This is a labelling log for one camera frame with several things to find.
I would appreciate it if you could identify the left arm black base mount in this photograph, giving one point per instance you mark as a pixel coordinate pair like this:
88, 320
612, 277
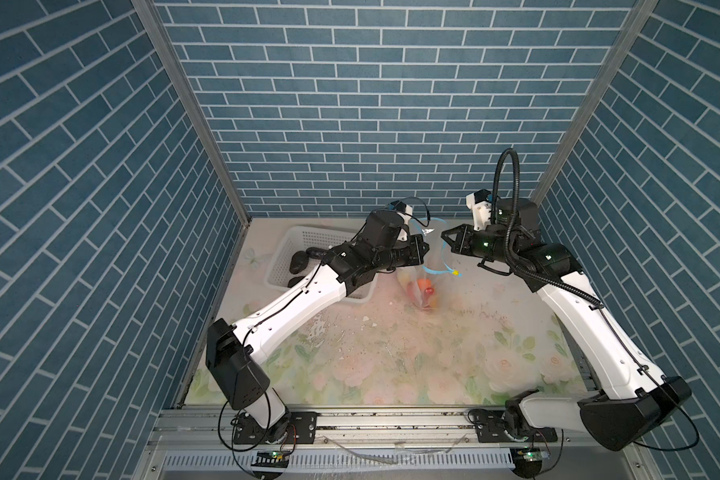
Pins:
297, 427

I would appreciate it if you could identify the clear zip bag blue zipper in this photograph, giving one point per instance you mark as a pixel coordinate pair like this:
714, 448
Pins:
439, 266

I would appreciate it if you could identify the aluminium front rail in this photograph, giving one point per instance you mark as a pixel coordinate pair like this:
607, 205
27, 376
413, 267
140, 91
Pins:
211, 428

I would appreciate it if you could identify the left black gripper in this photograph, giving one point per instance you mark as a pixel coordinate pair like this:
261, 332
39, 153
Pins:
415, 256

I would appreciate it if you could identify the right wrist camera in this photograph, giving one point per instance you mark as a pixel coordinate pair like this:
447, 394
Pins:
479, 204

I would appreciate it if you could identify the black toy avocado lower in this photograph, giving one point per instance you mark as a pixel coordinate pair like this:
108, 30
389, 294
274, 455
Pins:
294, 281

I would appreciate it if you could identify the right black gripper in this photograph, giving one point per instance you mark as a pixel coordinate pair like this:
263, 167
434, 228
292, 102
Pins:
456, 243

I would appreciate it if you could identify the black toy avocado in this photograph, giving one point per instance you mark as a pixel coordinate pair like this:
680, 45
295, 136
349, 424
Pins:
299, 262
294, 281

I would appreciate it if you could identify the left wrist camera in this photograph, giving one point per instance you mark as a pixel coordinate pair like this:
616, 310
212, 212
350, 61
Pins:
404, 210

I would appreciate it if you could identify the white slotted cable duct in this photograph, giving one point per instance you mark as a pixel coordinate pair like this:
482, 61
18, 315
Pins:
340, 461

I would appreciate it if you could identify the orange toy tangerine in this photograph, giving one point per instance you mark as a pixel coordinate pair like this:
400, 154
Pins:
420, 282

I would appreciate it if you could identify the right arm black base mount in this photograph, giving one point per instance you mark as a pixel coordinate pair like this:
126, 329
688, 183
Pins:
497, 426

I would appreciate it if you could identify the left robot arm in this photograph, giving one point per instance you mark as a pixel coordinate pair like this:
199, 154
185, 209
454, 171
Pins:
236, 353

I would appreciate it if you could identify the black toy avocado upper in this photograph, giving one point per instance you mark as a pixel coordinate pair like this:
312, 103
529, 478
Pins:
299, 262

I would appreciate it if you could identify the dark toy eggplant green stem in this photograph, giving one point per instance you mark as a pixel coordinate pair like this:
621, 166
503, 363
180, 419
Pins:
317, 253

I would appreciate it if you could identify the white plastic perforated basket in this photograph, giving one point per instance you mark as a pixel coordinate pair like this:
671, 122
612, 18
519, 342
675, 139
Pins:
299, 238

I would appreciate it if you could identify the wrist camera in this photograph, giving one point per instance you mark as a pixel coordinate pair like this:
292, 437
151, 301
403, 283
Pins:
404, 210
479, 204

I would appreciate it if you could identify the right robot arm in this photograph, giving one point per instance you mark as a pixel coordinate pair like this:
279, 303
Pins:
633, 395

